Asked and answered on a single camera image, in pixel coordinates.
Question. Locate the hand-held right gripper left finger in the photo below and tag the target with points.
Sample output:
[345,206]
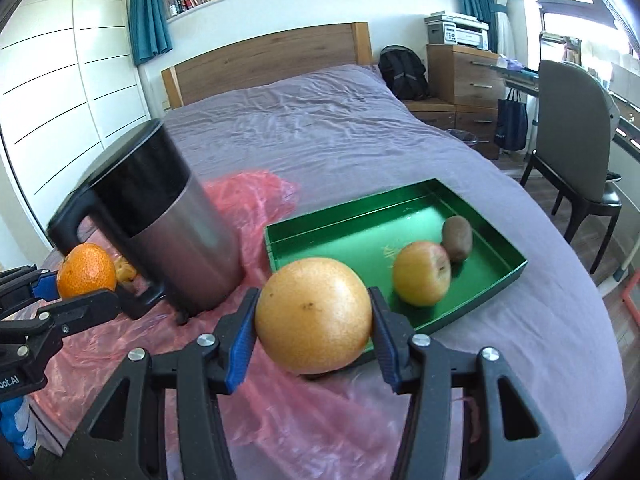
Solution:
[240,340]

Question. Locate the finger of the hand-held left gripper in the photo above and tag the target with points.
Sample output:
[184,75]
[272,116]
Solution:
[80,312]
[42,285]

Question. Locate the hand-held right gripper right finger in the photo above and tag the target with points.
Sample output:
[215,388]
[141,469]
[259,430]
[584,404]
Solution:
[386,345]

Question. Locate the orange tangerine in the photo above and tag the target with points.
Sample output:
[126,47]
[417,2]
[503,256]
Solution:
[85,270]

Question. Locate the large orange grapefruit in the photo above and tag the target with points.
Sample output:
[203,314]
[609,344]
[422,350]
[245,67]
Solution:
[312,315]

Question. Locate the green metal tray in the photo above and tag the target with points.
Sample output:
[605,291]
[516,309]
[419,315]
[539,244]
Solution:
[350,230]

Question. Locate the blue white patterned cloth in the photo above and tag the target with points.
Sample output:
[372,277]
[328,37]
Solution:
[17,422]

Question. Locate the small orange fruit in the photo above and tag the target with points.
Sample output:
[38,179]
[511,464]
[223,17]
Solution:
[125,268]

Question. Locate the yellow red apple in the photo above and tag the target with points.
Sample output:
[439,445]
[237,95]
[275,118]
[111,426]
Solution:
[420,275]

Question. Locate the pink plastic bag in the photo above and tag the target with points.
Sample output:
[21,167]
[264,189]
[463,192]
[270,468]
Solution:
[300,410]

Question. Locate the brown kiwi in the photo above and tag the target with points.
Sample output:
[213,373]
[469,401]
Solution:
[457,237]

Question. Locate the black and steel kettle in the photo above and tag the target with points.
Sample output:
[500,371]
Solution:
[175,220]

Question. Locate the white wardrobe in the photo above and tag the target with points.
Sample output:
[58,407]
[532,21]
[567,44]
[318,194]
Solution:
[60,85]

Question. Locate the mesh waste bin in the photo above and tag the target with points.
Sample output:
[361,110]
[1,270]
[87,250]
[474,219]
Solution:
[461,136]

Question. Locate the bed with purple sheet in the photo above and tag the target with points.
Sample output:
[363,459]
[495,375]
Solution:
[350,125]

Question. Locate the low wooden nightstand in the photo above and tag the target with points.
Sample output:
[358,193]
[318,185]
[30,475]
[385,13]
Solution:
[465,120]

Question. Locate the dark blue tote bag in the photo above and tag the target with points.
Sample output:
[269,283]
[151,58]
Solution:
[511,122]

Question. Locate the black backpack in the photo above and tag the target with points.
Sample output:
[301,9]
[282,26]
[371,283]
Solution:
[402,72]

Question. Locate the wooden dresser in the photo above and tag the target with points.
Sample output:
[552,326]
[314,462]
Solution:
[460,75]

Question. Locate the wooden headboard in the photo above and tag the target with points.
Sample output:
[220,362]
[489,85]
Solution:
[260,60]

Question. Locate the grey chair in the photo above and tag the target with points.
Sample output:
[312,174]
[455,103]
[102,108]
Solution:
[570,125]

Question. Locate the glass top desk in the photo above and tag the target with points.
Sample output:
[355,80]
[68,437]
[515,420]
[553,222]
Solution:
[522,77]

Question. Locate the white printer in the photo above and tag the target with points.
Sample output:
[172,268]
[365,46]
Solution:
[457,30]

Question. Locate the red metal frame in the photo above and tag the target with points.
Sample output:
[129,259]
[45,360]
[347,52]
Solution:
[631,300]

